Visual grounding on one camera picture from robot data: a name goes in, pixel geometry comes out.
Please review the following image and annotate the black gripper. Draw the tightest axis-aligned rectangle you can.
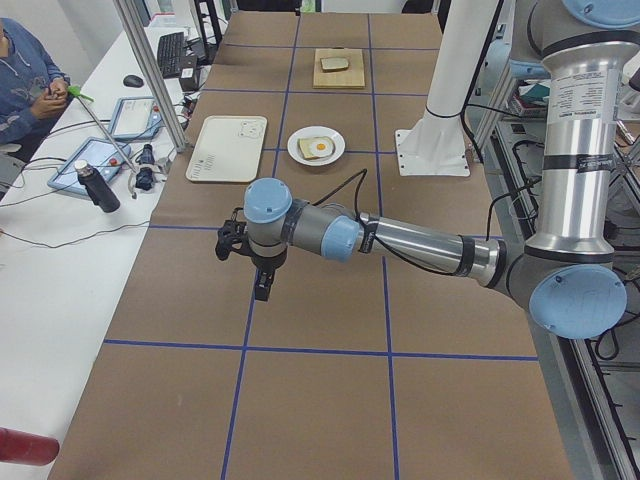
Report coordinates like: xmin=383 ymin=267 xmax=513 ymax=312
xmin=249 ymin=239 xmax=287 ymax=301

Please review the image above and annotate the white round plate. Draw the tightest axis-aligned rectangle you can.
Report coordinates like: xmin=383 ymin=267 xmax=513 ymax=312
xmin=287 ymin=126 xmax=346 ymax=167

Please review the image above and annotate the plain bread slice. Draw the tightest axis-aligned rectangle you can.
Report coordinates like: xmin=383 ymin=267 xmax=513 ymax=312
xmin=320 ymin=57 xmax=350 ymax=73

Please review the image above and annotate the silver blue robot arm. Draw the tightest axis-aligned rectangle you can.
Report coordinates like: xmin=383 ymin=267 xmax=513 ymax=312
xmin=241 ymin=1 xmax=639 ymax=339

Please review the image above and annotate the bread slice with fried egg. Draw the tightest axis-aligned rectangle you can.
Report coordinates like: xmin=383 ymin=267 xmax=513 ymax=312
xmin=298 ymin=136 xmax=335 ymax=160

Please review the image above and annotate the cream bear tray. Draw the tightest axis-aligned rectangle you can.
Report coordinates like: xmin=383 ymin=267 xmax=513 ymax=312
xmin=185 ymin=115 xmax=267 ymax=183

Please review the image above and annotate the fried egg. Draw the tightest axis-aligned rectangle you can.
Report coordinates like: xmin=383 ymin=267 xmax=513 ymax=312
xmin=309 ymin=140 xmax=332 ymax=157

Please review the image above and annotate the black water bottle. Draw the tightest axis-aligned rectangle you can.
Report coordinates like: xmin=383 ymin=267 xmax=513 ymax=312
xmin=74 ymin=160 xmax=120 ymax=213

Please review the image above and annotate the near teach pendant tablet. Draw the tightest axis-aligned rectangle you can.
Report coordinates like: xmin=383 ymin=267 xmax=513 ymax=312
xmin=47 ymin=136 xmax=133 ymax=202

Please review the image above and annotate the teach pendant tablet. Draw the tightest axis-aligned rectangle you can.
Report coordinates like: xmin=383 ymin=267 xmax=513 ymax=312
xmin=47 ymin=136 xmax=133 ymax=202
xmin=108 ymin=97 xmax=162 ymax=141

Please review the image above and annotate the far teach pendant tablet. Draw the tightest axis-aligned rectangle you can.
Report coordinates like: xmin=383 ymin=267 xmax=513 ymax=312
xmin=108 ymin=97 xmax=162 ymax=141

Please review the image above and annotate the black power adapter box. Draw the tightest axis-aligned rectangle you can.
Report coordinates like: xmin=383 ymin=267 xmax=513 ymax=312
xmin=179 ymin=67 xmax=200 ymax=92

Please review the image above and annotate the wooden cutting board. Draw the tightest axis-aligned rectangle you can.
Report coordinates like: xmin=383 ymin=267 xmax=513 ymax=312
xmin=312 ymin=48 xmax=365 ymax=89

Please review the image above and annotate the black computer mouse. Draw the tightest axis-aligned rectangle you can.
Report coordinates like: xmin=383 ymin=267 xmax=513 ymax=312
xmin=122 ymin=74 xmax=144 ymax=88

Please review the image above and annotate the black keyboard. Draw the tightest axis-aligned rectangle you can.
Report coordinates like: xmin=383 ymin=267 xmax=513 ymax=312
xmin=156 ymin=32 xmax=186 ymax=78

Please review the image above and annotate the green tipped metal rod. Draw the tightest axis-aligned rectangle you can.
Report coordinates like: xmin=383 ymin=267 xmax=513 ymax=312
xmin=67 ymin=85 xmax=138 ymax=173

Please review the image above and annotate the person in blue hoodie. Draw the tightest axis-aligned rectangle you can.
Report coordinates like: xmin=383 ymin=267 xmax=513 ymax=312
xmin=1 ymin=18 xmax=70 ymax=162

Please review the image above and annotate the red cylinder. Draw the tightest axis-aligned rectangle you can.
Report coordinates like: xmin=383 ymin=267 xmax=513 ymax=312
xmin=1 ymin=427 xmax=60 ymax=466

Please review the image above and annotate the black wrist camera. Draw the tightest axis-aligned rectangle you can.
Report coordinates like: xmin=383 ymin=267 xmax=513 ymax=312
xmin=215 ymin=207 xmax=252 ymax=261

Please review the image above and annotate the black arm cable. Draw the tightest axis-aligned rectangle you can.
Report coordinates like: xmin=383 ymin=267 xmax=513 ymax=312
xmin=312 ymin=168 xmax=481 ymax=277

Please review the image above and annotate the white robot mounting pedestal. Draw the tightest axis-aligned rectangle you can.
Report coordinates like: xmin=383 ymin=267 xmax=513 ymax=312
xmin=395 ymin=0 xmax=511 ymax=177

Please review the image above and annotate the aluminium frame post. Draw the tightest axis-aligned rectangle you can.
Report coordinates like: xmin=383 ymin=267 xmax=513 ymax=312
xmin=113 ymin=0 xmax=187 ymax=153

